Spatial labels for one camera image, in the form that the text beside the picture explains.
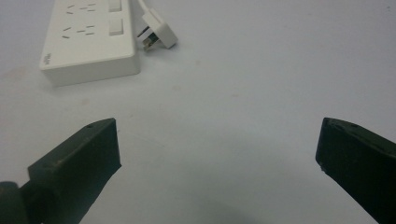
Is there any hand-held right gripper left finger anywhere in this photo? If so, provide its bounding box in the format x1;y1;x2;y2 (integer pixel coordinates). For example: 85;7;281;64
19;118;122;224

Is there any white power strip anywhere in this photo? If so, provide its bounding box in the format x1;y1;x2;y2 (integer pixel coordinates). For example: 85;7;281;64
38;0;142;88

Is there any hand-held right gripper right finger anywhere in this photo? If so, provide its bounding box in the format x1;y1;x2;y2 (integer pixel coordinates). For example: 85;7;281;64
315;117;396;224

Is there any white power plug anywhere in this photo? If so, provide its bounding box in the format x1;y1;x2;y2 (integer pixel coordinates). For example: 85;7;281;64
136;7;179;52

